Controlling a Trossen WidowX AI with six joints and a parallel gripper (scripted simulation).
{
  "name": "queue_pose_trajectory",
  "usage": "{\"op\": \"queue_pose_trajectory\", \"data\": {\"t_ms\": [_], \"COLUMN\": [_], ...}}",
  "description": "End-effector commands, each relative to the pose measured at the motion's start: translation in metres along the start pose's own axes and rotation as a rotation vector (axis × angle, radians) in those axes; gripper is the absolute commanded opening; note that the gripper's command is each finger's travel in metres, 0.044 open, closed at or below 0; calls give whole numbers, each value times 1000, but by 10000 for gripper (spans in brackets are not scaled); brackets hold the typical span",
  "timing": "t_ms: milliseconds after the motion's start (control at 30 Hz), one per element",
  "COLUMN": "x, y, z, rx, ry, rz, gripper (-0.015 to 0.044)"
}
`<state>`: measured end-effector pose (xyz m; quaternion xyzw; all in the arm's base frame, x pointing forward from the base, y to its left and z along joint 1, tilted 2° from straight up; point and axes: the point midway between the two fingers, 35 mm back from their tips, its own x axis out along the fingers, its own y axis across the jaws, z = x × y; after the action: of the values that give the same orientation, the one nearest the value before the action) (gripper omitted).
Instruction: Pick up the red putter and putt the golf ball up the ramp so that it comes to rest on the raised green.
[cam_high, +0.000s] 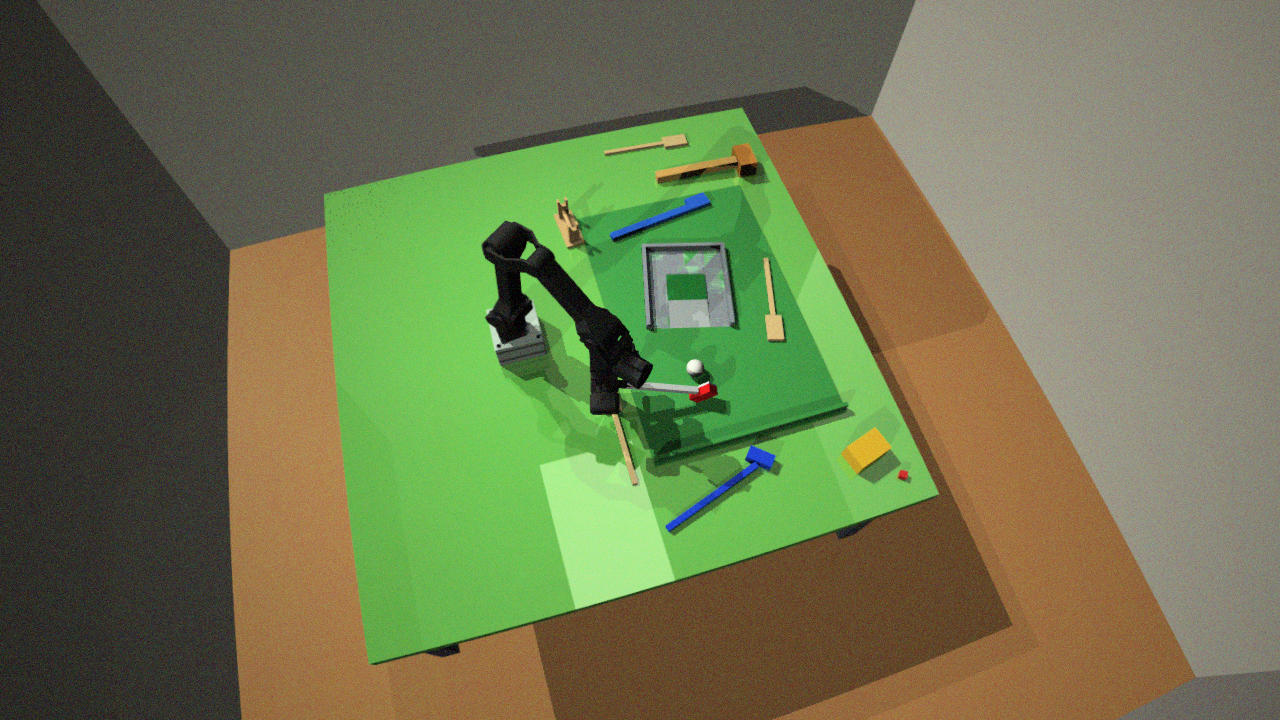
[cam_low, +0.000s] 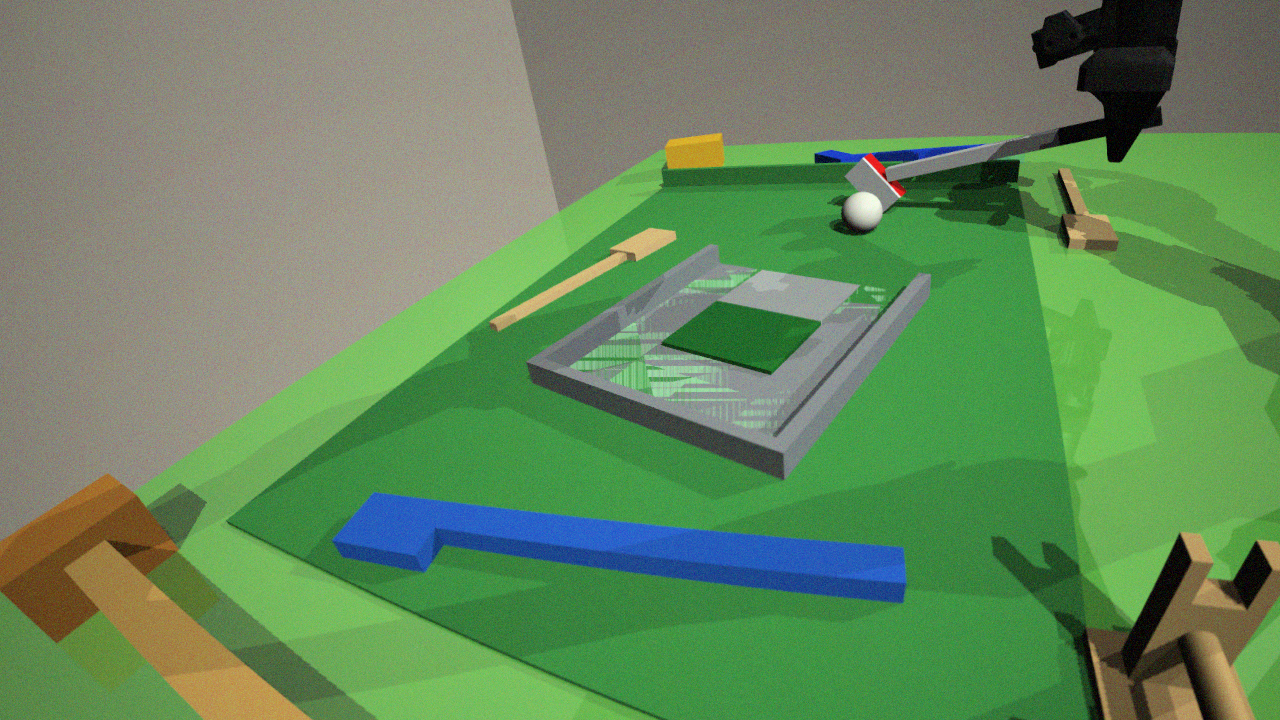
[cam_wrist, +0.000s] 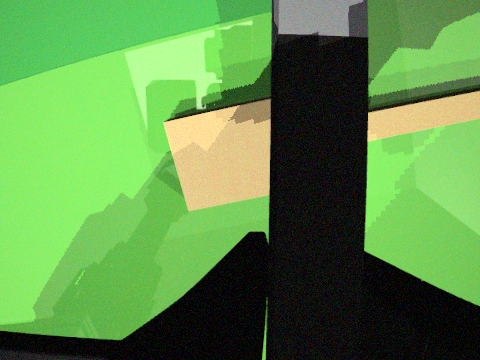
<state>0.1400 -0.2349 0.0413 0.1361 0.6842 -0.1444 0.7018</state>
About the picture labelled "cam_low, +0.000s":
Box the yellow block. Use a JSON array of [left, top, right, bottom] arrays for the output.
[[666, 133, 724, 169]]

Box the white golf ball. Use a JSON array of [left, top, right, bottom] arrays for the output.
[[841, 192, 883, 233]]

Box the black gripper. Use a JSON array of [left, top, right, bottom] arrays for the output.
[[1076, 0, 1183, 163]]

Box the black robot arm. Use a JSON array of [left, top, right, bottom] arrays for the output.
[[1030, 0, 1117, 69]]

